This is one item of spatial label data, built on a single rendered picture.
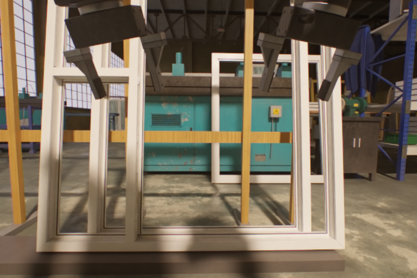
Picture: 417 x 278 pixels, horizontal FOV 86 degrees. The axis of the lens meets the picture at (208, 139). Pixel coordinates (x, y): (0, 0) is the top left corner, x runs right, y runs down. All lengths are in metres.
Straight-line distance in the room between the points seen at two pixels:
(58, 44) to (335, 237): 1.70
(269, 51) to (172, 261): 0.97
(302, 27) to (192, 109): 2.36
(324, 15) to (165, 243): 1.08
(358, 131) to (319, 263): 2.03
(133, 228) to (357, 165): 2.56
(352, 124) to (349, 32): 2.54
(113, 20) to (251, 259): 1.06
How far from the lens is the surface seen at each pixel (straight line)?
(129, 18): 0.46
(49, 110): 1.36
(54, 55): 1.43
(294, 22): 0.46
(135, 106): 1.18
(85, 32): 0.50
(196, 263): 1.16
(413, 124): 4.50
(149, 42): 0.46
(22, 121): 6.44
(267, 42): 0.45
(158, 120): 2.78
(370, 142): 3.16
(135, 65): 1.24
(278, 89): 2.89
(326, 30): 0.49
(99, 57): 1.40
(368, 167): 3.19
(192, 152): 2.78
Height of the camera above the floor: 0.69
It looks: 5 degrees down
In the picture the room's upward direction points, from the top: straight up
